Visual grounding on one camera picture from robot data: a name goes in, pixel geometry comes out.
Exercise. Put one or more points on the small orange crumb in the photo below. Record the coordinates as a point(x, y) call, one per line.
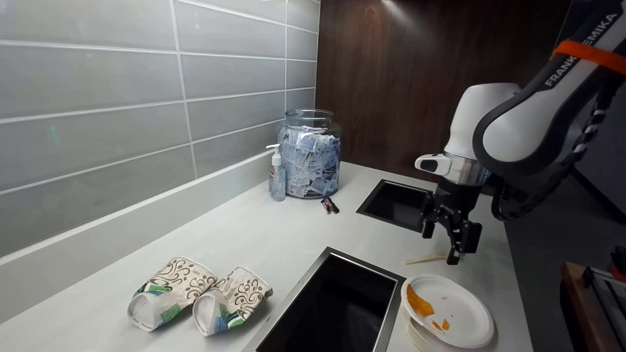
point(447, 323)
point(435, 323)

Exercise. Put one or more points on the crushed patterned paper cup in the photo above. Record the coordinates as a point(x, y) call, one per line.
point(173, 290)

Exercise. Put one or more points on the cream plastic spoon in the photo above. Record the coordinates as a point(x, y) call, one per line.
point(423, 259)

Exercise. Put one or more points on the big orange food piece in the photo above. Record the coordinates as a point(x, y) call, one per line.
point(419, 302)

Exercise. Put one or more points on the right snack bag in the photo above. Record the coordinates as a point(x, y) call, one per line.
point(236, 300)

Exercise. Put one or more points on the dark candy wrapper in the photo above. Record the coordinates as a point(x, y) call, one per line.
point(329, 204)

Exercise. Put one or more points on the white paper plate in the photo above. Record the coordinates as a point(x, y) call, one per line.
point(462, 313)

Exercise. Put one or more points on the glass jar of packets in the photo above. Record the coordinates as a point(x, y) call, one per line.
point(310, 163)

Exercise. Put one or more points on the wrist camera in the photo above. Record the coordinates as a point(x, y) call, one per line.
point(433, 167)

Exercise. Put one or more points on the wooden cart top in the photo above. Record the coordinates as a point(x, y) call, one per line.
point(580, 313)

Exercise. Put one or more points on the small clear sanitiser bottle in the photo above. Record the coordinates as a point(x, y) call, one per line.
point(279, 182)

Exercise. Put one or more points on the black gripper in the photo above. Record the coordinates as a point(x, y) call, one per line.
point(457, 204)

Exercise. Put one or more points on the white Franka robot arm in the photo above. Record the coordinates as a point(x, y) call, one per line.
point(521, 130)

